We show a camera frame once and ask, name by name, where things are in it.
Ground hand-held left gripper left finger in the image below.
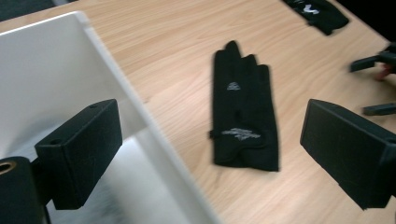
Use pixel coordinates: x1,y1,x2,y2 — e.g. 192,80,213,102
35,98,123,211

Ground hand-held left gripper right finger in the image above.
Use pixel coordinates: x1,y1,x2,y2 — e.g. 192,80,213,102
300,98,396,211

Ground black glove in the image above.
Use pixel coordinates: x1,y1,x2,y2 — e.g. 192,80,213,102
209,40,280,173
281,0,350,36

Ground white box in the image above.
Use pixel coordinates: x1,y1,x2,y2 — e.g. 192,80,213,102
0,10,224,224

